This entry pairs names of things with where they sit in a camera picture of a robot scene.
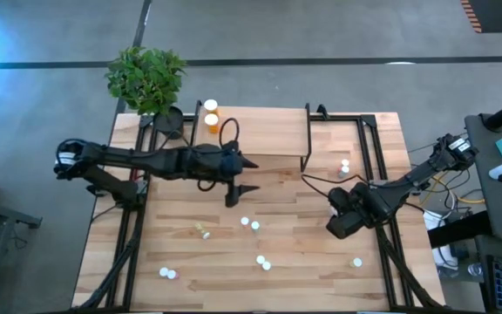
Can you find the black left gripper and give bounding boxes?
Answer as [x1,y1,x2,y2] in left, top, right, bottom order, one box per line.
[198,141,261,209]

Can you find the white power strip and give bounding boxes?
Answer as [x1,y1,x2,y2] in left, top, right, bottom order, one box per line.
[423,208,446,230]

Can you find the wooden shelf black metal legs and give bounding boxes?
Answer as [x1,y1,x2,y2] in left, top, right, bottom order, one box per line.
[193,99,313,174]

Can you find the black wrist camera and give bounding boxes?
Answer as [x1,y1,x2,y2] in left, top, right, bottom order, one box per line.
[220,151,244,179]
[325,212,365,240]

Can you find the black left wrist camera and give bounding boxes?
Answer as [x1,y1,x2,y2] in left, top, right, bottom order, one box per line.
[220,151,244,179]

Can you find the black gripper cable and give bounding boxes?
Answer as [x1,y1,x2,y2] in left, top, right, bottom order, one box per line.
[301,173,368,198]
[218,116,241,152]

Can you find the green potted plant black pot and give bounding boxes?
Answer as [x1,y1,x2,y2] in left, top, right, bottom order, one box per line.
[104,45,188,140]

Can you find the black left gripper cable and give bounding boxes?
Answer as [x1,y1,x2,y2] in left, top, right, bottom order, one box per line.
[218,116,241,152]

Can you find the black side desk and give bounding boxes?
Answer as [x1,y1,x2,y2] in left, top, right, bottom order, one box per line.
[464,112,502,243]

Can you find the black mat hazard stripes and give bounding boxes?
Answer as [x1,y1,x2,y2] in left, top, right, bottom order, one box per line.
[459,0,502,34]

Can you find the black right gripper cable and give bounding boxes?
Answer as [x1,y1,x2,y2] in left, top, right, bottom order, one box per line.
[301,173,368,198]

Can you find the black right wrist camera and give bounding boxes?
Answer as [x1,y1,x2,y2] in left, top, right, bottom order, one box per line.
[325,212,365,240]

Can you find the yellow cable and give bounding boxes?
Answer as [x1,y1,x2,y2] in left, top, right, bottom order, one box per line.
[420,172,486,206]

